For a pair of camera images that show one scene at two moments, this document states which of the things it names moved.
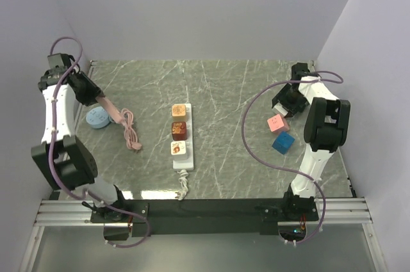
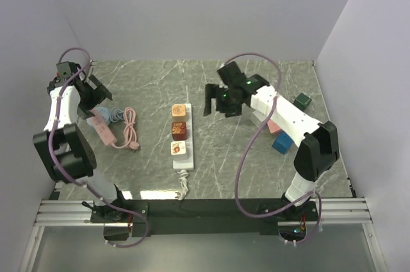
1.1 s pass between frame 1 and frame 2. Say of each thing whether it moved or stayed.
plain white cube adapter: moved
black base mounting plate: stayed
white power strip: stayed
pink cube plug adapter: stayed
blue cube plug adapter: stayed
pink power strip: moved
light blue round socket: stayed
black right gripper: moved
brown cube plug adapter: stayed
